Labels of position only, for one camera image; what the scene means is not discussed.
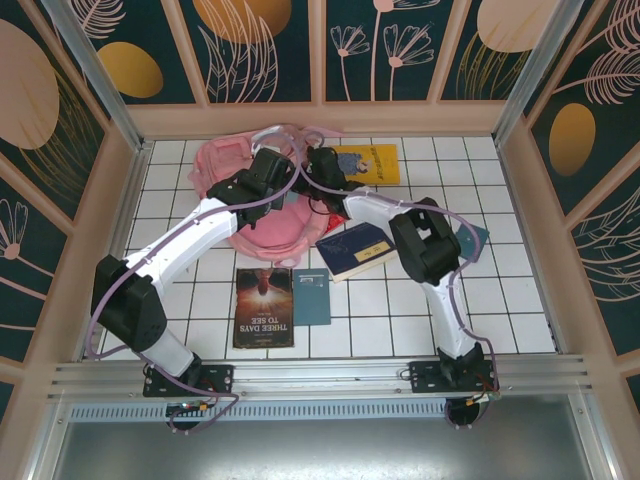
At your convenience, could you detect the pink student backpack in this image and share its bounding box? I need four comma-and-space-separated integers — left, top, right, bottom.
188, 124, 346, 269

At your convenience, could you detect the yellow paperback book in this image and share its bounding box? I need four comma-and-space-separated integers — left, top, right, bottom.
329, 143, 401, 187

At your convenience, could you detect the navy book with tan label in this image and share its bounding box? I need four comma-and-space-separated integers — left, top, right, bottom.
314, 222, 401, 285

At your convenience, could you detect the brown Three Days book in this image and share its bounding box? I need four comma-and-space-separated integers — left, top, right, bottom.
232, 267, 296, 350

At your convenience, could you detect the thin slate blue notebook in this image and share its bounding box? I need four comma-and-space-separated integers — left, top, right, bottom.
293, 267, 333, 327

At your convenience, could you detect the small square teal notebook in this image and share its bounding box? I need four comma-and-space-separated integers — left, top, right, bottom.
457, 222, 491, 262

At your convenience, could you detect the aluminium side rail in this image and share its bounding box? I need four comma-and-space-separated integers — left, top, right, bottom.
494, 139, 569, 354
74, 142, 154, 364

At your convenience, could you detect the aluminium frame post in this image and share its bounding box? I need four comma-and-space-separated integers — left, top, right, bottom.
492, 0, 586, 144
42, 0, 151, 154

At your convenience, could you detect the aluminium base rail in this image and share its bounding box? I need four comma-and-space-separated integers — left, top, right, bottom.
47, 354, 596, 401

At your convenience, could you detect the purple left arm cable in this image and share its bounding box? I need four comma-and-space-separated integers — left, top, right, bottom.
84, 130, 314, 435

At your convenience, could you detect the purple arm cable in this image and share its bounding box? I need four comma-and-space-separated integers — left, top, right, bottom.
294, 127, 501, 431
84, 130, 314, 435

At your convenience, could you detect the perforated metal cable tray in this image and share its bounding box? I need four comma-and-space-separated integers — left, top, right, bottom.
67, 402, 581, 421

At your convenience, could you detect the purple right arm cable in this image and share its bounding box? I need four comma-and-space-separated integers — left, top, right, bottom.
294, 127, 501, 431

